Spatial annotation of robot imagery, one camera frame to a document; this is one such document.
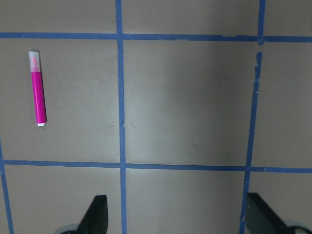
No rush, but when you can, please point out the pink highlighter pen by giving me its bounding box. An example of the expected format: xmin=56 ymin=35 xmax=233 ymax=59
xmin=28 ymin=51 xmax=47 ymax=127

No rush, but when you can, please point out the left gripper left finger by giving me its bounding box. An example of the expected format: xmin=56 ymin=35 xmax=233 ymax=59
xmin=77 ymin=195 xmax=109 ymax=234

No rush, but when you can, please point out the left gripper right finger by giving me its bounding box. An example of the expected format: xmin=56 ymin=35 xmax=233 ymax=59
xmin=245 ymin=193 xmax=293 ymax=234

